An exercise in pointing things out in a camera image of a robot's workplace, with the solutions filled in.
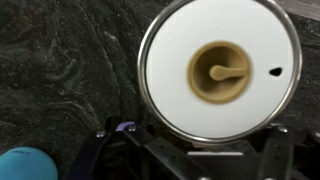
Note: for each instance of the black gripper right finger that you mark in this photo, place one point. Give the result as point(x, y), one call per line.
point(278, 156)

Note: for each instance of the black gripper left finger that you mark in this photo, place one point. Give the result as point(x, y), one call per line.
point(106, 156)

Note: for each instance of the teal mug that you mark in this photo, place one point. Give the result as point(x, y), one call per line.
point(26, 165)

